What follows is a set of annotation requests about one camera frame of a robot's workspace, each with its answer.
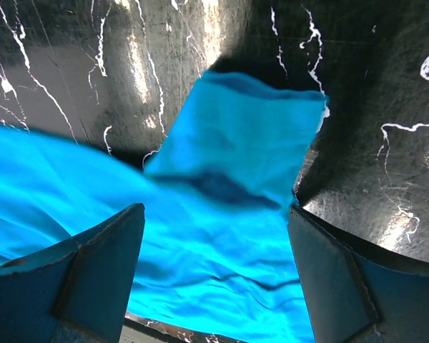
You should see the blue t-shirt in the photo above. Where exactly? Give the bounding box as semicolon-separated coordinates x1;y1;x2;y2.
0;71;327;342

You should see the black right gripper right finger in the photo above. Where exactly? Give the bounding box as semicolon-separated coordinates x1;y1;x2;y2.
288;206;429;342

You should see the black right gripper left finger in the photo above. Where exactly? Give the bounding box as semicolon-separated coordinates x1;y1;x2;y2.
0;204;145;342

